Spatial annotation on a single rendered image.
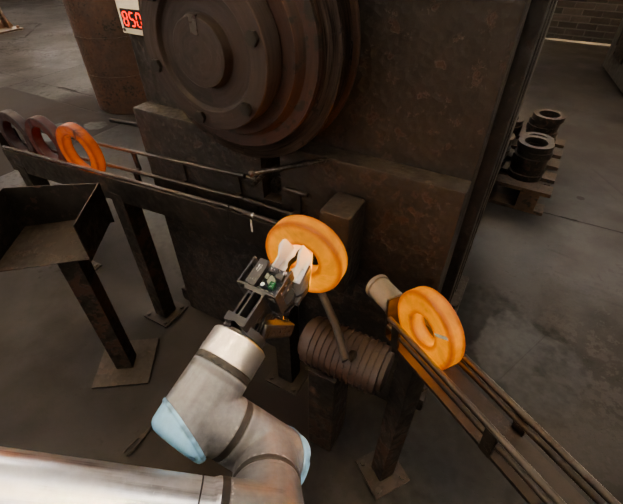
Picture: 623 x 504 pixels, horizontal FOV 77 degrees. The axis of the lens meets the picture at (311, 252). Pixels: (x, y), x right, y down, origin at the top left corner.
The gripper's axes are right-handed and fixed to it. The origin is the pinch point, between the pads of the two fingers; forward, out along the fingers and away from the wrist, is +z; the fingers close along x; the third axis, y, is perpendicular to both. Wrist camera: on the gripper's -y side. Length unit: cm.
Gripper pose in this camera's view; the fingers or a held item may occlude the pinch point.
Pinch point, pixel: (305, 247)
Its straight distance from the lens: 71.2
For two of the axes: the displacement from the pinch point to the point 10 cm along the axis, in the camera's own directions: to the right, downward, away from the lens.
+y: -1.3, -5.6, -8.2
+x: -8.7, -3.3, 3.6
